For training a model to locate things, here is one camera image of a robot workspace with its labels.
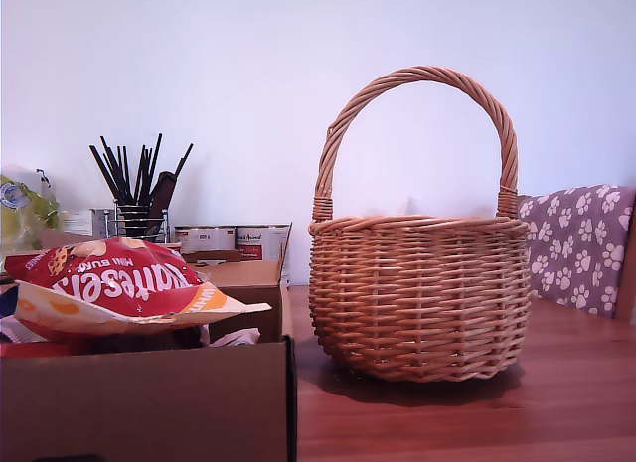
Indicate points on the small white carton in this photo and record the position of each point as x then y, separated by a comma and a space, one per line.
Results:
77, 222

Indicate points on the purple paw print cloth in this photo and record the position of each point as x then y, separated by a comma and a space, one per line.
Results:
571, 243

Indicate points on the thin black stick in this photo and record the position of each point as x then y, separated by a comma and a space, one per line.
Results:
107, 174
125, 174
116, 169
183, 160
154, 164
139, 174

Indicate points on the white paper leaflet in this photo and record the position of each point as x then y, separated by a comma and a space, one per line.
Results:
238, 335

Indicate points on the woven wicker basket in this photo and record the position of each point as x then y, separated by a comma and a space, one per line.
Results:
417, 308

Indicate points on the brown cardboard box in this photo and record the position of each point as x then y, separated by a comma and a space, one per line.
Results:
149, 407

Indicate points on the yellow green plastic bag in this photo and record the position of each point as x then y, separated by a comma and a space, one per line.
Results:
25, 218

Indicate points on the tin can red label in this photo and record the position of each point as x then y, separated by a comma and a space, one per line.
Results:
261, 241

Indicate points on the tin can white label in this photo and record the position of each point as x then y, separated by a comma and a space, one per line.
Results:
204, 238

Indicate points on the red Maltesers bag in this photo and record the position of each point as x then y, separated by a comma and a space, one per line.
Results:
114, 288

